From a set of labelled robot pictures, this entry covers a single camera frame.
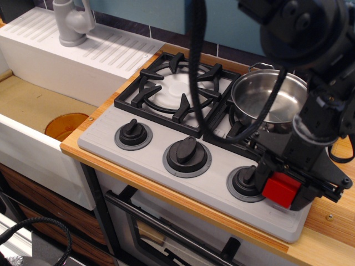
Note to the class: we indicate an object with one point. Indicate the black right stove knob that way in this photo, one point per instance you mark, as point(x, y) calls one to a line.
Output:
point(241, 184)

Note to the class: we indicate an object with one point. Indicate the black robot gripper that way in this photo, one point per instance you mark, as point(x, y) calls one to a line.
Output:
point(301, 154)

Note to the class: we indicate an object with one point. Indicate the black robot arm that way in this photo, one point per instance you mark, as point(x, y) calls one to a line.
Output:
point(316, 37)

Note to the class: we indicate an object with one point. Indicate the orange plastic plate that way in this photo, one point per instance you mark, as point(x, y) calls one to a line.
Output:
point(61, 127)

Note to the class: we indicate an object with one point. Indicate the grey toy stove top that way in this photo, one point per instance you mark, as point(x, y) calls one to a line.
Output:
point(151, 129)

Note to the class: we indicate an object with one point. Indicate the black left burner grate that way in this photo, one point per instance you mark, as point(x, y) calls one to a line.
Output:
point(161, 93)

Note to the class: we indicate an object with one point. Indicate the white toy sink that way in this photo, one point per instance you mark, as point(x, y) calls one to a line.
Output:
point(42, 80)

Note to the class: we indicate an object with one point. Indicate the red cube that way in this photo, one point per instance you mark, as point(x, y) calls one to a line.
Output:
point(281, 191)

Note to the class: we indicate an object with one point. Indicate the black left stove knob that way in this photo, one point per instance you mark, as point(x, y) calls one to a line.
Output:
point(133, 136)

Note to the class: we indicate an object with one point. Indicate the wooden drawer cabinet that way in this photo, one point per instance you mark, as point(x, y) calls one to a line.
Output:
point(33, 200)

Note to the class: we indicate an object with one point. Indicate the stainless steel pan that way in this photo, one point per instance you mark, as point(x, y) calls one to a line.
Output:
point(251, 92)

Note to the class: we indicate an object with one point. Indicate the black right burner grate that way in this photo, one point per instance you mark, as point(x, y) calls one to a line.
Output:
point(225, 124)

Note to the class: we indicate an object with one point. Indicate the black stove knob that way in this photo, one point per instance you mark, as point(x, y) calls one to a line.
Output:
point(133, 136)
point(241, 184)
point(187, 158)

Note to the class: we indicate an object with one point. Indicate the black middle stove knob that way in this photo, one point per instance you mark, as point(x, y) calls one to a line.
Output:
point(187, 158)

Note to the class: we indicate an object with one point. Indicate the grey toy faucet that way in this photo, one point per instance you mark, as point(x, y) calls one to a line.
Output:
point(73, 25)

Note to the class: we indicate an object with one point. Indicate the black burner grate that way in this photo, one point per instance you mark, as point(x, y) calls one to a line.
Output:
point(225, 124)
point(161, 93)

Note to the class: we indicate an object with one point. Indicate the oven door with handle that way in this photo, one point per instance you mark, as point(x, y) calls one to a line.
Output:
point(158, 233)

